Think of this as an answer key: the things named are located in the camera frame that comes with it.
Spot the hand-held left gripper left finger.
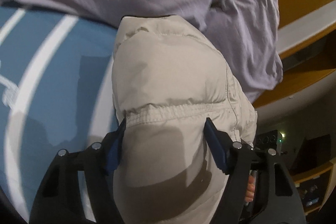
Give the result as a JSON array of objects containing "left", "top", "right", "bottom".
[{"left": 28, "top": 118, "right": 127, "bottom": 224}]

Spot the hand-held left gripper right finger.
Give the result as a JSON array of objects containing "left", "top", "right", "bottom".
[{"left": 205, "top": 117, "right": 307, "bottom": 224}]

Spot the beige puffer jacket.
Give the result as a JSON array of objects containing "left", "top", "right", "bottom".
[{"left": 112, "top": 15, "right": 258, "bottom": 224}]

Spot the person's right hand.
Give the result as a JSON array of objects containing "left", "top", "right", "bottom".
[{"left": 245, "top": 176, "right": 257, "bottom": 204}]

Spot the wooden shelf unit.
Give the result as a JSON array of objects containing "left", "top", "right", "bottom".
[{"left": 290, "top": 160, "right": 334, "bottom": 210}]

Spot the blue white striped blanket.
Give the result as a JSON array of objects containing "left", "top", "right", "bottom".
[{"left": 0, "top": 0, "right": 124, "bottom": 224}]

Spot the lavender pillow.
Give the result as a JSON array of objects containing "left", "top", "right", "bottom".
[{"left": 205, "top": 0, "right": 284, "bottom": 104}]

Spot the wooden headboard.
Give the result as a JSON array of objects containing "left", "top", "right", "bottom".
[{"left": 252, "top": 0, "right": 336, "bottom": 109}]

